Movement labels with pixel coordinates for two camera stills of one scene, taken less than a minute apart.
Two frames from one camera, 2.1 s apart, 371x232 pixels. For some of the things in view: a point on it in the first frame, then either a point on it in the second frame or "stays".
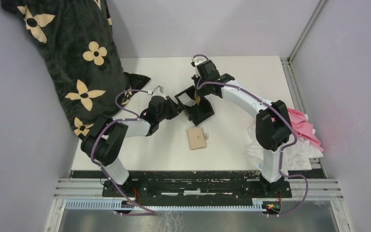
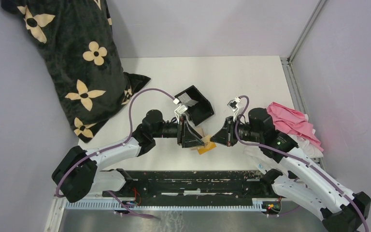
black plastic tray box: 196,113 stays
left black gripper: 176,108 → 187,136
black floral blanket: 78,37 stays
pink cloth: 303,128 stays
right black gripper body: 204,92 → 232,138
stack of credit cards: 186,100 stays
